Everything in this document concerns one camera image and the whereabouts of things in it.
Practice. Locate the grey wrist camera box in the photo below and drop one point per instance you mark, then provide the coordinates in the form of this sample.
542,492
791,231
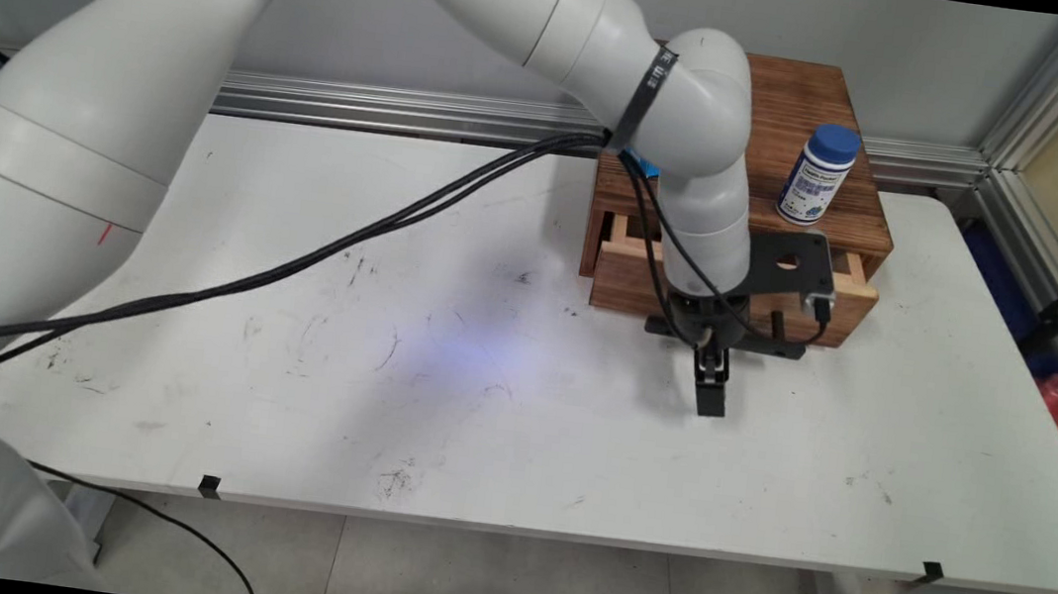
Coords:
819,303

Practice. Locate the long aluminium wall rail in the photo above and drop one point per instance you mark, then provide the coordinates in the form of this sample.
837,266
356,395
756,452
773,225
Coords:
411,109

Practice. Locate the brown wooden drawer cabinet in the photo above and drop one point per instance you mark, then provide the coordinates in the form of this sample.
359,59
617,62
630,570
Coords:
791,98

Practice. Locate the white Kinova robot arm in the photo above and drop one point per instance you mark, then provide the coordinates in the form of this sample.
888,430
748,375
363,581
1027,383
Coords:
91,118

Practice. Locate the white bottle with blue cap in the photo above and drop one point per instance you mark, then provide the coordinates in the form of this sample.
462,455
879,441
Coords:
816,180

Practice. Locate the blue cardboard box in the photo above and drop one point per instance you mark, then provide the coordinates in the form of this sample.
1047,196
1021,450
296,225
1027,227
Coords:
642,162

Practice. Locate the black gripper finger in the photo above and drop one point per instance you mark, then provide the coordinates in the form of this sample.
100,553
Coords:
697,358
713,393

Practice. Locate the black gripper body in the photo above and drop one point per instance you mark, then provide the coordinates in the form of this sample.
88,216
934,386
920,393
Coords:
721,319

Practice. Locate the black tape piece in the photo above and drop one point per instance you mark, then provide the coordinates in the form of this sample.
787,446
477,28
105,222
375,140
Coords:
932,572
209,487

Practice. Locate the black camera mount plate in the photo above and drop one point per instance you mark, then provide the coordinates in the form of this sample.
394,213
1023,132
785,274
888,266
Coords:
787,262

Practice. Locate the blue bag under table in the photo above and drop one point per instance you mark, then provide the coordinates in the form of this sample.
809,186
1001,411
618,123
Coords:
1003,286

